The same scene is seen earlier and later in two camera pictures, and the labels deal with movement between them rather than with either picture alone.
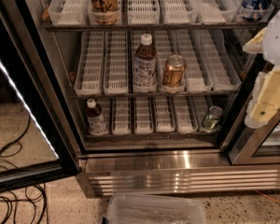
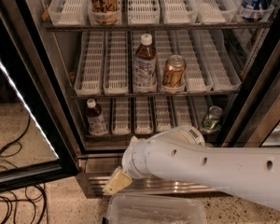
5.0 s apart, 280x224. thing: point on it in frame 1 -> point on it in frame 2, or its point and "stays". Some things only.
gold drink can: x=175 y=71 stays
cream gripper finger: x=256 y=44 -> x=117 y=182
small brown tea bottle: x=96 y=122 stays
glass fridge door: x=31 y=146 stays
